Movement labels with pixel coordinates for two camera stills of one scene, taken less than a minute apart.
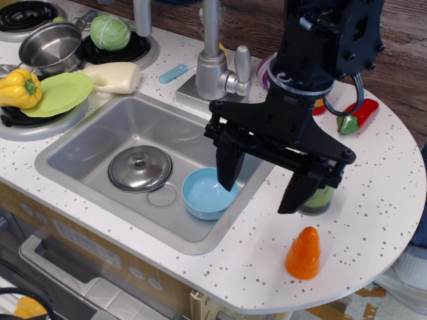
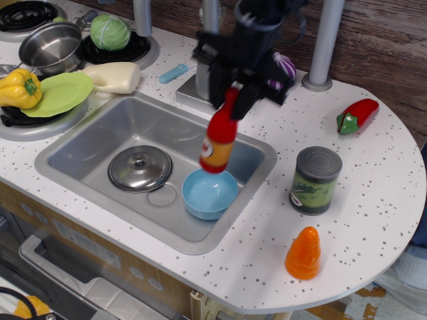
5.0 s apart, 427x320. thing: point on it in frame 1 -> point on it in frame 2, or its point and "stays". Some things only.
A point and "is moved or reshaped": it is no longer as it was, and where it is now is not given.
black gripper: (279, 121) -> (245, 60)
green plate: (61, 92) stays
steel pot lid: (139, 169) stays
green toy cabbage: (109, 32) stays
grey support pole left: (143, 17) stays
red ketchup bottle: (319, 107) is moved or reshaped
